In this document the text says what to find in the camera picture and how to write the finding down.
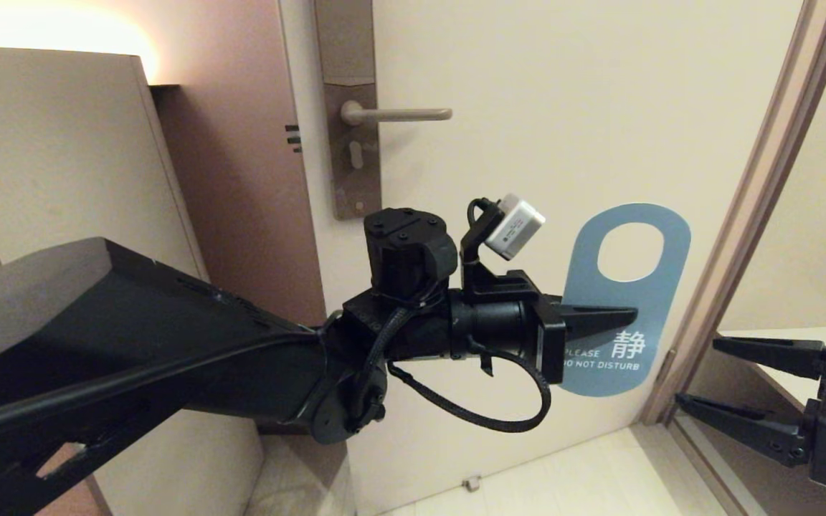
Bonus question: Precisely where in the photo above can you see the beige door frame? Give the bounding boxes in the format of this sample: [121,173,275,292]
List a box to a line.
[639,0,826,429]

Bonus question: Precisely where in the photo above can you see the black camera bracket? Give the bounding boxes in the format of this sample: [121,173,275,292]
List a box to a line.
[460,199,543,302]

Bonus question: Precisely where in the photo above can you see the white shelf board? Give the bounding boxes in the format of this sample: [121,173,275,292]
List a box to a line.
[716,326,826,481]

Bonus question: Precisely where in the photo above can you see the white door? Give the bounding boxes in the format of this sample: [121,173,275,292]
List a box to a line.
[280,0,804,516]

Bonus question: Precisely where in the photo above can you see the metal door handle lever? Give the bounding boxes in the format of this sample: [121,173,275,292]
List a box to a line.
[341,100,453,127]

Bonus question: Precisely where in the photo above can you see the black braided cable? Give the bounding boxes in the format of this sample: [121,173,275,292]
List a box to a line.
[384,348,552,433]

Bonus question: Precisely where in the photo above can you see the metal lock plate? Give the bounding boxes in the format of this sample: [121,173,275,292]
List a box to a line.
[315,0,383,221]

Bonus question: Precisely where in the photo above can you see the beige upright panel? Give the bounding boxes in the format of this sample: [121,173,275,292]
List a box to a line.
[0,47,265,516]

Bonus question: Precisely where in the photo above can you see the blue do-not-disturb door hanger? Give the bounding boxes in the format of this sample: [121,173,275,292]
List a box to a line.
[560,204,692,397]

